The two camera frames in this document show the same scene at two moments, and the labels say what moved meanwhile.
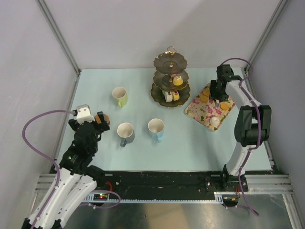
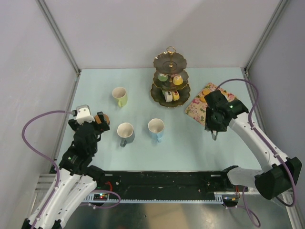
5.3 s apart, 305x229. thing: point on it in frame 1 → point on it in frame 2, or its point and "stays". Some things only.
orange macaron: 206,92 stays
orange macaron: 204,98 stays
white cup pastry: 168,96 stays
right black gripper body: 216,93 → 212,123
